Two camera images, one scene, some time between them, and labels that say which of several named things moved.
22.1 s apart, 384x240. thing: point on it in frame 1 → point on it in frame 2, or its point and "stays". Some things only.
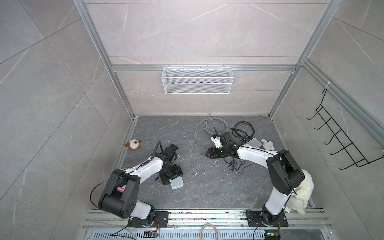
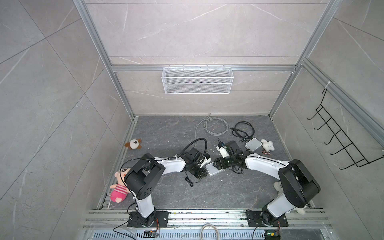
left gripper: [178, 173] → [203, 174]
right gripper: [213, 153] → [219, 161]
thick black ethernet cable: [243, 129] stays
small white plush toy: [267, 145] stays
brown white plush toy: [134, 144] stays
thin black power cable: [235, 165] stays
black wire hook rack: [358, 159] stays
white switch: [176, 183] → [212, 170]
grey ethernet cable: [214, 125] stays
